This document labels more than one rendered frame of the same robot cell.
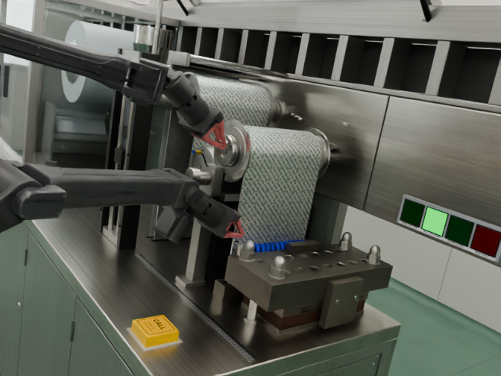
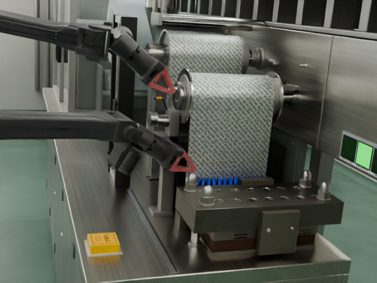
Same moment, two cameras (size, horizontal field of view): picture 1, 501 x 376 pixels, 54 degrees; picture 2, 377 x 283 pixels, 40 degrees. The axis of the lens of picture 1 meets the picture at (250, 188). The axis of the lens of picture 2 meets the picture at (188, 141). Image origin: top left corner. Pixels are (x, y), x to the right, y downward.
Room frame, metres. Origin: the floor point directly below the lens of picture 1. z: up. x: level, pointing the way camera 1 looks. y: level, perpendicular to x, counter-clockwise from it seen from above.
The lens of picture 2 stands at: (-0.14, -0.45, 1.48)
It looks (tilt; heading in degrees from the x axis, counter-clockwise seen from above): 15 degrees down; 21
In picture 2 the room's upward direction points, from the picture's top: 4 degrees clockwise
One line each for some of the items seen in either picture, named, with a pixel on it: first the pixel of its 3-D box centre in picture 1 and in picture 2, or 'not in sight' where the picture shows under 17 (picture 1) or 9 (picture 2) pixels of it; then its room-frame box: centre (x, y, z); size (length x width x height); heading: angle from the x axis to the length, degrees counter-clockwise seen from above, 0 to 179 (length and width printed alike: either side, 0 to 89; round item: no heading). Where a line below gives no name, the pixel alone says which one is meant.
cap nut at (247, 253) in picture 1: (248, 249); (191, 181); (1.04, -0.02, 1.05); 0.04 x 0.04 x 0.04
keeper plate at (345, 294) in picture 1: (341, 302); (278, 232); (1.05, -0.25, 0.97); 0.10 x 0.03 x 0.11; 129
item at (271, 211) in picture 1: (274, 215); (228, 153); (1.17, -0.07, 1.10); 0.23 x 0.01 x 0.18; 129
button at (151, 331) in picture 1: (154, 330); (103, 243); (0.88, 0.14, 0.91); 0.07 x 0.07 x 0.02; 39
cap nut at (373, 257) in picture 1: (374, 253); (324, 189); (1.17, -0.34, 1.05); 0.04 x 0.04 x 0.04
